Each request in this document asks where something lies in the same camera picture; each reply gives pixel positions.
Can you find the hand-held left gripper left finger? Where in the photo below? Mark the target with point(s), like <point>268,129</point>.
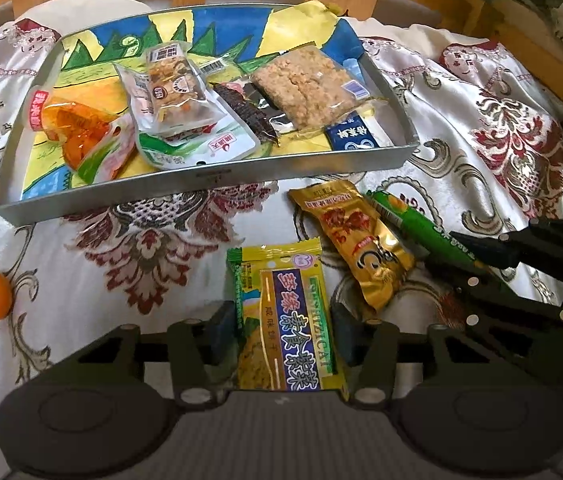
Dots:
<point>222,332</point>

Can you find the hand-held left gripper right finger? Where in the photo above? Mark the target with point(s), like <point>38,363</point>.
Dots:
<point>345,332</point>

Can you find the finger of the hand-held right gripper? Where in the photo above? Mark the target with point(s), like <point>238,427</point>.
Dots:
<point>491,247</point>
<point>491,296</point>

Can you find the yellow and green biscuit packet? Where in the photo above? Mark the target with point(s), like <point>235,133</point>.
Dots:
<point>286,310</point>

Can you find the green sausage stick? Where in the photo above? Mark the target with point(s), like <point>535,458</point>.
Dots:
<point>411,222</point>

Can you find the grey metal tray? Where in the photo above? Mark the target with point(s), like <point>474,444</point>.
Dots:
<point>111,199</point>

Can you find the dark blue snack packet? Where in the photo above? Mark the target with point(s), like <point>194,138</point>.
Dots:
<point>356,134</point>

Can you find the white and green snack packet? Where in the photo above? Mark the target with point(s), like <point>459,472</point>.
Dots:
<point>191,152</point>

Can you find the clear rice cracker packet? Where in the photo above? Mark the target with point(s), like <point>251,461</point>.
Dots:
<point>301,90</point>

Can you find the clear nut bar packet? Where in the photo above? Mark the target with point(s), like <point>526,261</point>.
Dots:
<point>176,90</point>

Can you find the gold snack packet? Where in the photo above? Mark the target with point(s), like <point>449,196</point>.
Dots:
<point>361,245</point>

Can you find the pink and green snack packet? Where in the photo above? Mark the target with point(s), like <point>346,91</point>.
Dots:
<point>106,160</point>

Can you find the dark brown snack packet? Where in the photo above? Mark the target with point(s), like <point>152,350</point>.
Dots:
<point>251,110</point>

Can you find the orange snack packet red label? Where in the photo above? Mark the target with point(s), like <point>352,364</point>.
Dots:
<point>71,127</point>

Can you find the colourful drawing paper liner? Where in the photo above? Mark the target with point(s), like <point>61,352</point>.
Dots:
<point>271,25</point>

